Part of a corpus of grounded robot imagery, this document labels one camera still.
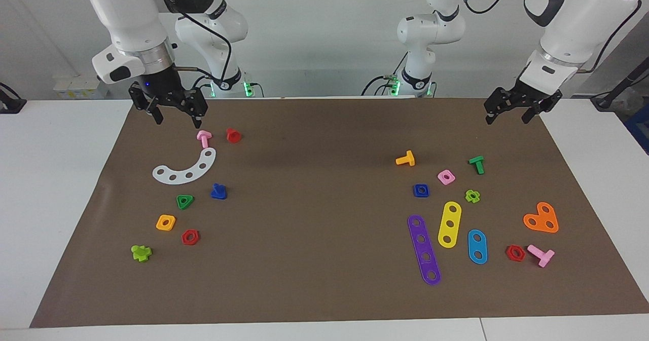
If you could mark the white curved perforated plate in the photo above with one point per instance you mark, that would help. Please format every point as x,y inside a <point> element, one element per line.
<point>195,171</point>

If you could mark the white cardboard box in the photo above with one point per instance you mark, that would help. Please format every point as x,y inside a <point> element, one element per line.
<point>71,88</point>

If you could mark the purple four-hole plate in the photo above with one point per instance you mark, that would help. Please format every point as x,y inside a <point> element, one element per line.
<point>423,248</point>

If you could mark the lime flower plastic nut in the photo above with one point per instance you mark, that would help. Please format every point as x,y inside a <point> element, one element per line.
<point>477,197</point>

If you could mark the red hexagon plastic nut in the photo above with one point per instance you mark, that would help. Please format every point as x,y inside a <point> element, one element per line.
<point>508,253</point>
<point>196,237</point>

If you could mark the large pink plastic screw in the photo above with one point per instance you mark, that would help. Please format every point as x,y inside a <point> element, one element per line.
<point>538,252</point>

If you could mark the lime green plastic screw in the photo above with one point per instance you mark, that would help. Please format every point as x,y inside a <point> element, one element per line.
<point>140,253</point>

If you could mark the orange plastic screw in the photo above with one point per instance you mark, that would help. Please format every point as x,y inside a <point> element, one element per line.
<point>407,159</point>

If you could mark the orange square plastic nut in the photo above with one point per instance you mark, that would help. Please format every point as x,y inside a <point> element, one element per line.
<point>172,219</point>

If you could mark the small pink plastic screw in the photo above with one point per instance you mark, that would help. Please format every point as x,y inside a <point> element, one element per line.
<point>204,138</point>

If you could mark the blue crate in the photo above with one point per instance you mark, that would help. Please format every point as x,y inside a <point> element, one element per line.
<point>640,128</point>

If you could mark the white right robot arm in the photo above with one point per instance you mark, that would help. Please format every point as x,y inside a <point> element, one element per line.
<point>132,16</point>

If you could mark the black stand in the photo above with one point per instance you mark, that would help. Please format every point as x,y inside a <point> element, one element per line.
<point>616,90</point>

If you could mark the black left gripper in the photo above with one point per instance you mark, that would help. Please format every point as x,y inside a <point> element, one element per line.
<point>527,97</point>

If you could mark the blue plastic screw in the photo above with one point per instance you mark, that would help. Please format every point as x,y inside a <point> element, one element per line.
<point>218,194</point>

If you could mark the green triangle plastic nut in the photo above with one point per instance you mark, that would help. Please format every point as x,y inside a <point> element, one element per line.
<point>189,198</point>

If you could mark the blue two-hole plate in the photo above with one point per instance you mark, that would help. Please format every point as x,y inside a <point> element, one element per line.
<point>477,247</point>

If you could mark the blue square plastic nut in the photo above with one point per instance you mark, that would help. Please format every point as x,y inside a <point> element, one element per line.
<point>427,193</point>

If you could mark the brown table mat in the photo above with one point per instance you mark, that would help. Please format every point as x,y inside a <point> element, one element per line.
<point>324,260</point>

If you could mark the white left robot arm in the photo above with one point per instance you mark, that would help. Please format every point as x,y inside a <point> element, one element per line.
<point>573,22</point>

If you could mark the yellow three-hole plate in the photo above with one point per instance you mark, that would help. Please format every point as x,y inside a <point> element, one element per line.
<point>450,217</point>

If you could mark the red plastic screw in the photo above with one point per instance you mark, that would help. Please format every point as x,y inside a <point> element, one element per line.
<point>233,136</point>

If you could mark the dark green plastic screw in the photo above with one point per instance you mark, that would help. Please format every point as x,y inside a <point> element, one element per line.
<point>477,163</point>

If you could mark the pink square plastic nut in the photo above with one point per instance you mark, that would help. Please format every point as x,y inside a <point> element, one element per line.
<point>451,174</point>

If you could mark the orange heart-shaped plate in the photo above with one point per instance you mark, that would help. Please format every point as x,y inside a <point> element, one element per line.
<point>541,218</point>

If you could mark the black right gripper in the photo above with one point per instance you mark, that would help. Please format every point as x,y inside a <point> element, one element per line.
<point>170,93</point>

